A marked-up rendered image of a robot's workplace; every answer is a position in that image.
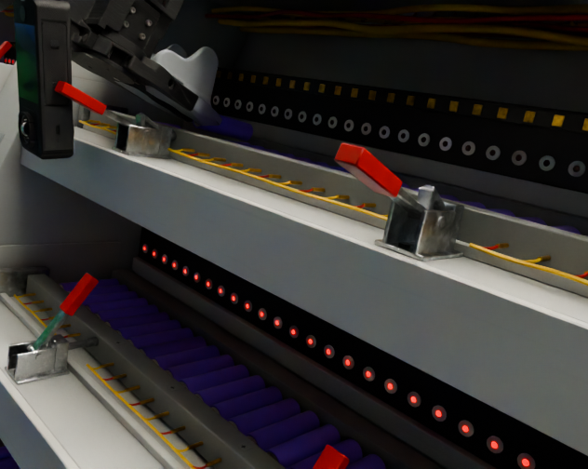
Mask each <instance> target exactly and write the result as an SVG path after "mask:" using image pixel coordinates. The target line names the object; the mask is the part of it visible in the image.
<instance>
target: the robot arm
mask: <svg viewBox="0 0 588 469"><path fill-rule="evenodd" d="M183 1H184V0H167V2H166V4H165V7H163V4H164V2H165V0H0V12H1V11H3V10H5V9H6V8H8V7H9V6H10V5H11V4H12V3H13V9H14V25H15V41H16V57H17V73H18V89H19V106H20V112H19V115H18V117H19V123H18V124H19V133H20V141H21V145H22V147H23V148H24V149H26V150H27V151H29V152H30V153H32V154H34V155H36V156H38V157H39V158H41V159H43V160H44V159H59V158H69V157H71V156H73V155H74V123H73V101H72V100H70V99H68V98H66V97H65V96H63V95H61V94H60V93H58V92H57V91H55V87H56V85H57V84H58V82H59V81H62V82H66V83H68V84H70V85H71V84H72V61H73V62H75V63H76V64H78V65H79V66H81V67H83V68H85V69H86V70H88V71H90V72H92V73H94V74H96V75H98V76H101V77H103V78H105V79H106V80H108V81H110V82H111V83H113V84H115V85H117V86H118V87H121V88H122V89H124V90H125V91H127V92H129V93H131V94H133V95H134V96H136V97H138V98H140V99H142V100H143V101H147V102H149V103H151V104H152V105H153V106H155V107H157V108H159V109H161V110H163V111H165V112H167V113H169V114H172V115H174V116H176V117H178V118H179V119H181V120H183V121H185V122H193V120H194V121H195V122H196V123H197V124H198V125H200V126H219V125H220V124H221V121H222V119H221V117H220V115H219V114H218V113H217V112H216V111H215V110H214V109H213V108H212V106H211V102H210V101H211V95H212V91H213V87H214V83H215V78H216V74H217V70H218V66H219V59H218V56H217V54H216V52H215V51H214V50H213V49H211V48H209V47H201V48H200V49H199V50H197V51H196V52H195V53H194V54H193V55H192V56H191V57H189V58H187V53H186V51H185V50H184V48H183V47H181V46H180V45H177V44H173V45H171V46H169V47H168V48H167V49H165V50H161V51H160V52H158V53H157V54H156V55H154V54H153V53H154V50H155V48H156V45H157V43H158V41H159V40H161V41H162V40H163V38H164V36H165V34H166V32H167V28H168V26H169V24H170V23H171V21H172V20H175V19H176V17H177V15H178V13H179V11H180V8H181V6H182V4H183Z"/></svg>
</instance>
